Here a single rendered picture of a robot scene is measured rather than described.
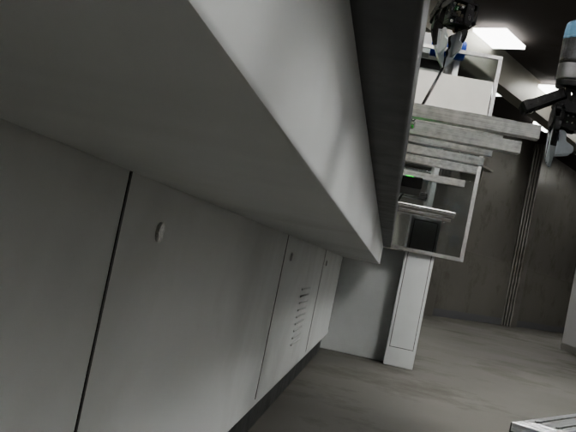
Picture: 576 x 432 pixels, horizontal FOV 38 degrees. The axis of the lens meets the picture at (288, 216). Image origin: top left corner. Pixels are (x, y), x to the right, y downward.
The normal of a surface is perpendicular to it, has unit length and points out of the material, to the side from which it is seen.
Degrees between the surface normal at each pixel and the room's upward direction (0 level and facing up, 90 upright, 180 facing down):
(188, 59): 180
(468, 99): 90
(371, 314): 90
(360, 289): 90
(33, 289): 90
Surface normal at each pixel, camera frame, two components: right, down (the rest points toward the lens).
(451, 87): -0.11, -0.07
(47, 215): 0.97, 0.19
